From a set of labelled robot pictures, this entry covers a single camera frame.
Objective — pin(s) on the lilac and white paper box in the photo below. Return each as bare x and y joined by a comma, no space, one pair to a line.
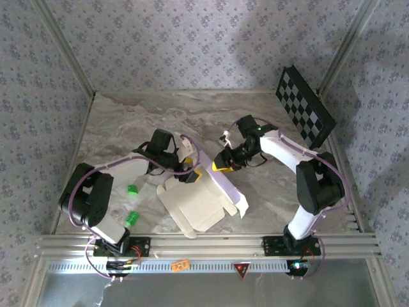
195,204

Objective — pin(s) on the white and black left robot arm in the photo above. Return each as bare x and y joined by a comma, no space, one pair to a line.
96,198

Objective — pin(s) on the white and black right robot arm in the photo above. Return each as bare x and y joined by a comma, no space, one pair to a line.
319,182

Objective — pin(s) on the small green toy block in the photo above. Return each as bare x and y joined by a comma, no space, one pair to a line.
132,190

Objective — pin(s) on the large green toy block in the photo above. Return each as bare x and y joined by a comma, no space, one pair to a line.
132,218

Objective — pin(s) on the black and grey checkerboard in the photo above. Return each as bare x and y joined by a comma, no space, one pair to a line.
303,102

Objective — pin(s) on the aluminium table side profile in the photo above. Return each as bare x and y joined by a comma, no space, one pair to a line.
84,128
355,217

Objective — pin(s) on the orange paper label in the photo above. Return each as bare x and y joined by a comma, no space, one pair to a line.
180,265

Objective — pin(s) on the red triangle sticker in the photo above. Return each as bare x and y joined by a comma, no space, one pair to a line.
242,269

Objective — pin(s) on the grey metal panel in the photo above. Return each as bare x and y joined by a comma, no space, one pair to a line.
191,291

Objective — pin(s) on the black controller board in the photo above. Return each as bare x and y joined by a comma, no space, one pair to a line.
119,267

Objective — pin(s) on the black controller board lit LEDs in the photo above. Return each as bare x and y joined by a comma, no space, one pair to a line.
298,268

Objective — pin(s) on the white torn tape strip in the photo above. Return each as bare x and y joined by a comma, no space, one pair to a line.
103,295

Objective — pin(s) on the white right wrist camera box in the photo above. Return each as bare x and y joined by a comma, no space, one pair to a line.
226,139

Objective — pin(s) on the aluminium mounting rail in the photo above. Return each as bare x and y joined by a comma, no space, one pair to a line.
207,244

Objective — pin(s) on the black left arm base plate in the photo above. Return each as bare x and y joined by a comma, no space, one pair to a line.
143,246

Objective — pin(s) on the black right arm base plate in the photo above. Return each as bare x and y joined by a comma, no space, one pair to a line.
271,246

